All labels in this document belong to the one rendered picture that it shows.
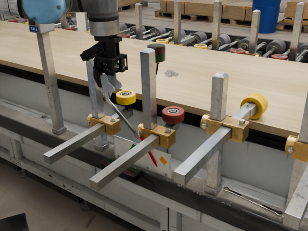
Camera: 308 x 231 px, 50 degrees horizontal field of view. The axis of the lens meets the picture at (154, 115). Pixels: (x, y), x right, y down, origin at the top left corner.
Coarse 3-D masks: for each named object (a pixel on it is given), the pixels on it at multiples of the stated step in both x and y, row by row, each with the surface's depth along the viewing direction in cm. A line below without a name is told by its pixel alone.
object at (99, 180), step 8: (176, 128) 121; (152, 136) 112; (144, 144) 108; (152, 144) 110; (128, 152) 104; (136, 152) 103; (144, 152) 107; (120, 160) 100; (128, 160) 100; (136, 160) 104; (104, 168) 96; (112, 168) 96; (120, 168) 98; (96, 176) 93; (104, 176) 93; (112, 176) 95; (96, 184) 91; (104, 184) 93
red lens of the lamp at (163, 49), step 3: (147, 45) 109; (153, 48) 106; (156, 48) 105; (159, 48) 106; (162, 48) 106; (156, 51) 106; (159, 51) 106; (162, 51) 107; (156, 54) 106; (159, 54) 106
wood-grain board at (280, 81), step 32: (0, 32) 256; (64, 32) 250; (32, 64) 177; (64, 64) 176; (128, 64) 173; (160, 64) 171; (192, 64) 170; (224, 64) 169; (256, 64) 167; (288, 64) 166; (160, 96) 133; (192, 96) 132; (288, 96) 130; (256, 128) 112; (288, 128) 106
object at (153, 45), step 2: (150, 44) 109; (152, 44) 109; (154, 44) 109; (156, 44) 109; (158, 44) 109; (160, 44) 109; (162, 44) 109; (148, 46) 107; (150, 46) 107; (152, 46) 107; (154, 46) 107; (156, 46) 107; (158, 46) 107; (160, 46) 106; (162, 46) 106; (162, 54) 107; (158, 62) 108; (158, 64) 111; (156, 68) 112; (156, 70) 112; (156, 72) 112; (156, 74) 112
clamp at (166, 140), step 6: (138, 126) 118; (156, 126) 116; (162, 126) 116; (144, 132) 116; (150, 132) 114; (156, 132) 113; (162, 132) 112; (174, 132) 113; (144, 138) 117; (162, 138) 112; (168, 138) 111; (174, 138) 114; (162, 144) 113; (168, 144) 112
